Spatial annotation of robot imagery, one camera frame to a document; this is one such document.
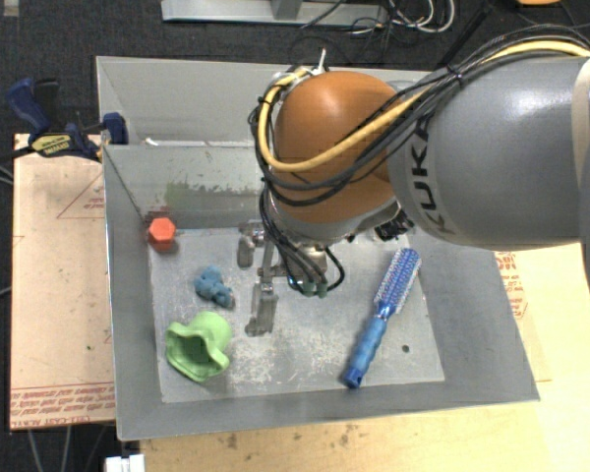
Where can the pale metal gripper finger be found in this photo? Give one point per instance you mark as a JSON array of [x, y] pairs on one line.
[[264, 310], [246, 253]]

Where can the blue toy figure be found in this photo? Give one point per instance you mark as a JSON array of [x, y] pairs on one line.
[[211, 285]]

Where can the grey metal bin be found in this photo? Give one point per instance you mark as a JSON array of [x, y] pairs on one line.
[[305, 362]]

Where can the green rubber cup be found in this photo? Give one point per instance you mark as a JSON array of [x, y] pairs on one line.
[[199, 347]]

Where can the red hexagonal block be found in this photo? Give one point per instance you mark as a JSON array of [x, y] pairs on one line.
[[161, 234]]

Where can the blue hairbrush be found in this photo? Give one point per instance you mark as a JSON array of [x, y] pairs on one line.
[[373, 335]]

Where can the brown cardboard board red print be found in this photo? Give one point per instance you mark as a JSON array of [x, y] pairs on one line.
[[59, 283]]

